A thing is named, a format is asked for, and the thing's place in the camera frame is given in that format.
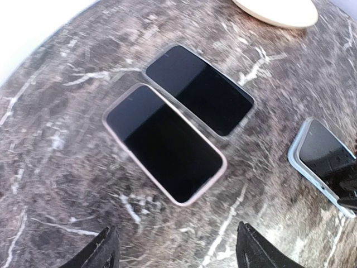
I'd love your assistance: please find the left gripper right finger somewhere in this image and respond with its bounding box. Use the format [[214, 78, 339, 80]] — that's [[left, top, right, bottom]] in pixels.
[[235, 221, 302, 268]]

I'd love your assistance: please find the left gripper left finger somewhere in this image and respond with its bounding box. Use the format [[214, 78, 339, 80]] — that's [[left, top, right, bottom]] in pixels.
[[62, 226, 120, 268]]

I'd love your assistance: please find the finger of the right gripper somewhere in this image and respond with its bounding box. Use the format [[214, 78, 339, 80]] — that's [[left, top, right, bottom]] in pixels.
[[318, 159, 356, 208]]

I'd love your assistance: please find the blue phone case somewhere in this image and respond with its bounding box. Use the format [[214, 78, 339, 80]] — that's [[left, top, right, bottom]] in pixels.
[[288, 118, 356, 218]]

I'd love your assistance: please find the black screen phone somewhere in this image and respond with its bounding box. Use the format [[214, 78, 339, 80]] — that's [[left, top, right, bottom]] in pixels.
[[145, 46, 254, 137]]

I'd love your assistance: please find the clear phone case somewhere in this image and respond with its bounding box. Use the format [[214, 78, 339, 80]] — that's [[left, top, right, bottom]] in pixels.
[[142, 44, 256, 140]]

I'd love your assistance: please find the light blue phone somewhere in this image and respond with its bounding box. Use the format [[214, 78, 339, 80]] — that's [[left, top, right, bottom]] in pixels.
[[298, 119, 355, 182]]

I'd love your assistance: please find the yellow plate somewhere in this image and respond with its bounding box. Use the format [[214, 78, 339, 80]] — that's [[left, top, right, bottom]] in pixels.
[[234, 0, 319, 28]]

